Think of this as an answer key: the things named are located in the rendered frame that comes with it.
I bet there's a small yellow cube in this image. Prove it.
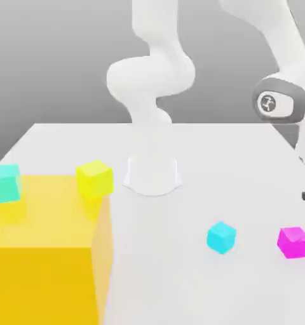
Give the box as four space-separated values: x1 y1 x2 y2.
75 159 114 201

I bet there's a small cyan cube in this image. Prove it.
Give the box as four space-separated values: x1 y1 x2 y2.
206 221 238 255

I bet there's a small turquoise cube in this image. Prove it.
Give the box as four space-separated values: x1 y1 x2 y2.
0 163 23 205

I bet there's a small magenta cube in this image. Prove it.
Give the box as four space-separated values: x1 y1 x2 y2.
276 226 305 260

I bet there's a large yellow box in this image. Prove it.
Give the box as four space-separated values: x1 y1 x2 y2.
0 174 114 325

